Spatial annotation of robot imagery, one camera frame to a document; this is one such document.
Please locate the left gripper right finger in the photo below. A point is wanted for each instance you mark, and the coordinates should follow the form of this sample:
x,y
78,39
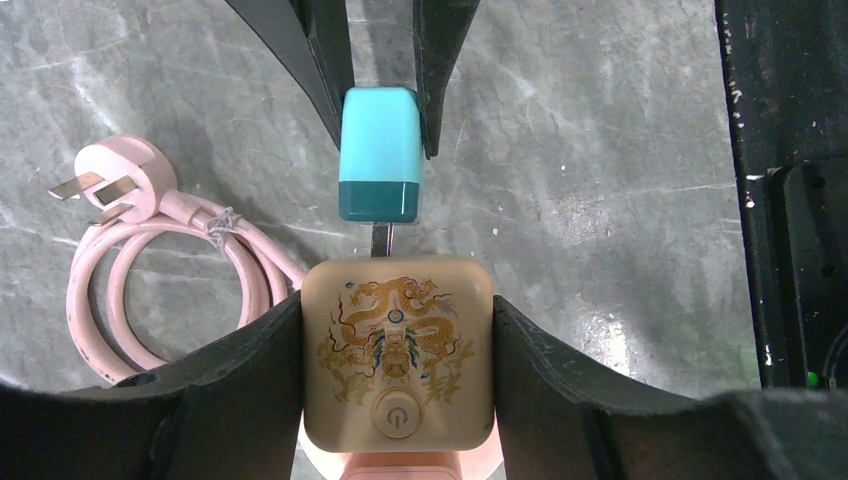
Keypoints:
x,y
563,415

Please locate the round pink power socket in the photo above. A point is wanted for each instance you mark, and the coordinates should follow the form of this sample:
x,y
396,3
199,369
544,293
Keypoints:
x,y
477,463

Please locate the tan cube socket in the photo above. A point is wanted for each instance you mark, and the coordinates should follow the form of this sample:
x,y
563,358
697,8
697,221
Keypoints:
x,y
398,354

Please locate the teal cube adapter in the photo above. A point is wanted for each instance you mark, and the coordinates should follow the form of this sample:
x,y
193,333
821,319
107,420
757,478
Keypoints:
x,y
380,162

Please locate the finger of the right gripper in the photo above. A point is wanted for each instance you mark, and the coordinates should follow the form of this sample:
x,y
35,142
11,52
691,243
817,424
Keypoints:
x,y
440,28
311,40

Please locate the salmon cube plug adapter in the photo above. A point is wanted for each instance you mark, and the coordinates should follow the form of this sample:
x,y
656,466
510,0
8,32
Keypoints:
x,y
402,466

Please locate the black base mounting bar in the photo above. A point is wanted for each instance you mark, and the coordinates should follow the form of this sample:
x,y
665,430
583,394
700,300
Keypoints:
x,y
785,76

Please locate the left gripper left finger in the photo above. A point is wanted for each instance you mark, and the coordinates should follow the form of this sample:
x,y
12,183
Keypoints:
x,y
229,410

